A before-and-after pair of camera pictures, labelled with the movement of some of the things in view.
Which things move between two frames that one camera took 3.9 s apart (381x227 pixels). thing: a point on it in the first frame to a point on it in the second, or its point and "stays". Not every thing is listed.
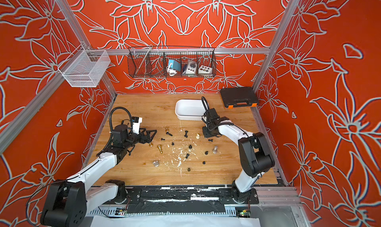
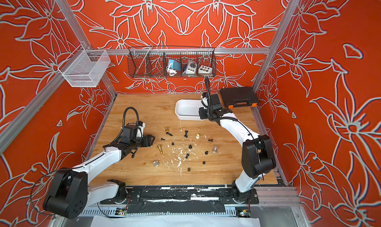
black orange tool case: [239, 97] stays
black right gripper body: [208, 132] to [206, 114]
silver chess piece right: [214, 150] stays
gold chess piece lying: [159, 146] stays
